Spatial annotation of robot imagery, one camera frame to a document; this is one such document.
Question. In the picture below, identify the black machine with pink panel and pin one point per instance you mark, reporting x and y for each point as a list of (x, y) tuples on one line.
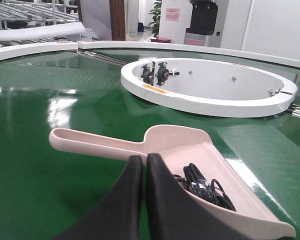
[(202, 23)]

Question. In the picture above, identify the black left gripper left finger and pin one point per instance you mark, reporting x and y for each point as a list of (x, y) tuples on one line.
[(117, 215)]

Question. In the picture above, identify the metal roller conveyor rack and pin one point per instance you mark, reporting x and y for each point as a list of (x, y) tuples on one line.
[(22, 14)]

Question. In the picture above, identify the green potted plant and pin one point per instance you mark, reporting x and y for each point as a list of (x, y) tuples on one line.
[(155, 13)]

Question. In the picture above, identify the steel conveyor joint rollers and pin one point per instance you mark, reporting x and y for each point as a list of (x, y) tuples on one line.
[(104, 58)]

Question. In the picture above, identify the white guard rail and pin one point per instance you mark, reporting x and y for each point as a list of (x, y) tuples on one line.
[(8, 52), (110, 44)]

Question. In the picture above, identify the black bearing block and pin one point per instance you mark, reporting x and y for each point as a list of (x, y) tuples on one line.
[(163, 73), (147, 75)]

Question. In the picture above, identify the right black bearing block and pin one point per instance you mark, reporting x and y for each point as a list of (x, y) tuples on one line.
[(163, 73)]

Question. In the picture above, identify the white outer guard rail right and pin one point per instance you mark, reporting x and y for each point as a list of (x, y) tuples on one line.
[(110, 44)]

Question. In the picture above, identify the red box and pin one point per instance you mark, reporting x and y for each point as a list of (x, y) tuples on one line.
[(160, 40)]

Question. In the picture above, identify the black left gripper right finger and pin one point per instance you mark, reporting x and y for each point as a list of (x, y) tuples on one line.
[(173, 214)]

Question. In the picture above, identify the brown wooden pillar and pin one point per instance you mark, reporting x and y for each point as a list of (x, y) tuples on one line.
[(117, 20)]

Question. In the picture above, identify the left black bearing block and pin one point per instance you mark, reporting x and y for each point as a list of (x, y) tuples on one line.
[(147, 75)]

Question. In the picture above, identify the pink wall notice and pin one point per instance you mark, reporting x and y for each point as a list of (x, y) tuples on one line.
[(172, 14)]

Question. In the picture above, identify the pink plastic dustpan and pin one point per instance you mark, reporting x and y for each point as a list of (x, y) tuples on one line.
[(178, 147)]

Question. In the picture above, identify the white outer guard rail left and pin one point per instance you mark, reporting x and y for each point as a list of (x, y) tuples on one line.
[(8, 52)]

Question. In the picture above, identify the white foam roll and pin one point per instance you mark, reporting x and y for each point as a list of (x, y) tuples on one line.
[(48, 31)]

